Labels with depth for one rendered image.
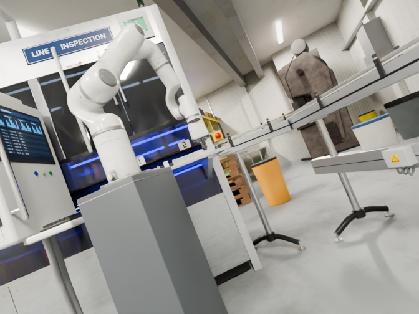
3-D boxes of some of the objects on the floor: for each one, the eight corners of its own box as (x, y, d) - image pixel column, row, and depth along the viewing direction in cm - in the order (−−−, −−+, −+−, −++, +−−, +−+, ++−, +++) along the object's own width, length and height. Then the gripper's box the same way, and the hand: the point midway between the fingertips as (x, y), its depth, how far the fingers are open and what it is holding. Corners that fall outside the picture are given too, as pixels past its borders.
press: (303, 166, 586) (257, 55, 601) (301, 161, 716) (263, 70, 731) (373, 141, 533) (320, 21, 548) (357, 141, 663) (315, 43, 678)
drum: (386, 131, 625) (376, 108, 629) (369, 137, 639) (360, 115, 642) (381, 131, 664) (371, 110, 667) (365, 137, 677) (356, 116, 681)
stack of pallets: (252, 192, 502) (234, 147, 507) (254, 201, 404) (232, 146, 409) (191, 215, 520) (174, 172, 525) (179, 229, 422) (158, 176, 428)
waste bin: (447, 127, 379) (429, 86, 383) (408, 141, 398) (390, 101, 401) (428, 128, 434) (412, 93, 438) (393, 140, 453) (378, 106, 456)
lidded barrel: (396, 152, 351) (380, 115, 354) (415, 153, 303) (396, 110, 306) (361, 164, 363) (346, 128, 366) (375, 167, 316) (356, 126, 319)
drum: (293, 201, 310) (274, 157, 313) (265, 209, 324) (247, 167, 327) (293, 194, 345) (277, 154, 349) (268, 202, 360) (252, 164, 363)
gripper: (182, 123, 133) (194, 152, 132) (206, 114, 135) (218, 144, 134) (181, 126, 140) (192, 154, 139) (205, 118, 143) (216, 146, 142)
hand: (204, 146), depth 137 cm, fingers closed, pressing on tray
